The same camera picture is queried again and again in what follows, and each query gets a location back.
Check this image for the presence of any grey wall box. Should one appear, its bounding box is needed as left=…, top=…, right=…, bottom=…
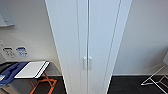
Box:
left=0, top=0, right=16, bottom=28

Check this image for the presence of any white drying rack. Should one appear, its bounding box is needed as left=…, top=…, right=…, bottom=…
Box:
left=140, top=50, right=168, bottom=94

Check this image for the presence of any orange folding table frame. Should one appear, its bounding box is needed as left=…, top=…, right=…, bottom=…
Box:
left=29, top=73, right=58, bottom=94

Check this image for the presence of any white door handle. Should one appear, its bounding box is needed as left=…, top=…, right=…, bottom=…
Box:
left=88, top=56, right=93, bottom=71
left=82, top=56, right=88, bottom=71

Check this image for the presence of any white wardrobe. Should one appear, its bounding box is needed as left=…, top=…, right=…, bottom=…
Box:
left=44, top=0, right=133, bottom=94

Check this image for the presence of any grey plastic bin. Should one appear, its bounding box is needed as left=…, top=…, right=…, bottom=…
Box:
left=0, top=81, right=33, bottom=94

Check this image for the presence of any white wardrobe door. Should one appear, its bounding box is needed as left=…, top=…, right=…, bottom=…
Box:
left=88, top=0, right=133, bottom=94
left=44, top=0, right=89, bottom=94

